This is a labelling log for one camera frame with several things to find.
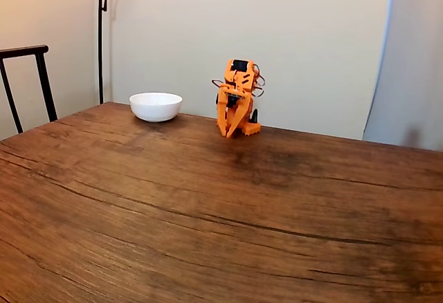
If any black floor lamp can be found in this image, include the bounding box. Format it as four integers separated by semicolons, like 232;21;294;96
98;0;155;105

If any pale curtain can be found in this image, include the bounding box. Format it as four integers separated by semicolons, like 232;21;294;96
361;0;443;152

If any orange gripper camera mount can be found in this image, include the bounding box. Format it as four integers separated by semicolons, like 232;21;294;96
218;87;253;105

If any dark wooden chair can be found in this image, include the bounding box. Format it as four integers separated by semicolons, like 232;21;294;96
0;44;59;134

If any white bowl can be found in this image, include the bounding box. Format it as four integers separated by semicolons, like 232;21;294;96
129;91;183;123

